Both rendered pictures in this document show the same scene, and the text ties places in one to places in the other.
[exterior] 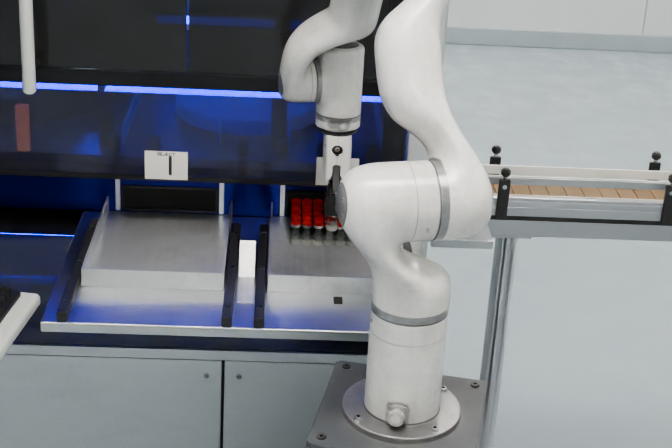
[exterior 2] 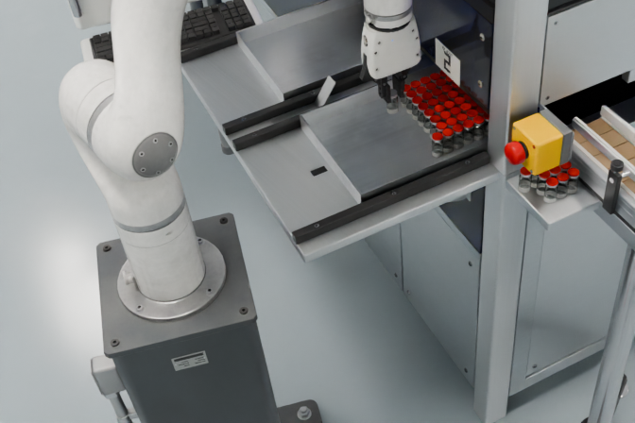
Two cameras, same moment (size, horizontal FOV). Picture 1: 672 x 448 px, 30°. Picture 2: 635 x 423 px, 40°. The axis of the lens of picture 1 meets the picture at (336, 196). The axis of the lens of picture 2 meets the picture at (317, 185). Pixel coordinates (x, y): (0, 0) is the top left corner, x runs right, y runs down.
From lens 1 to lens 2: 204 cm
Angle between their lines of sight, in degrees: 62
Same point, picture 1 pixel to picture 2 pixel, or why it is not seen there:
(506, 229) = (614, 225)
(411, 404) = (135, 277)
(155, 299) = (244, 83)
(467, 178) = (106, 125)
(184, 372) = not seen: hidden behind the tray
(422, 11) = not seen: outside the picture
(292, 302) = (294, 148)
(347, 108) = (370, 4)
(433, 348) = (132, 248)
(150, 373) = not seen: hidden behind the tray
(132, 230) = (347, 23)
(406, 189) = (74, 102)
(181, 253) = (329, 60)
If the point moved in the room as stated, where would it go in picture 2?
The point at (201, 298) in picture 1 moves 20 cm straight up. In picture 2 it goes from (263, 102) to (248, 22)
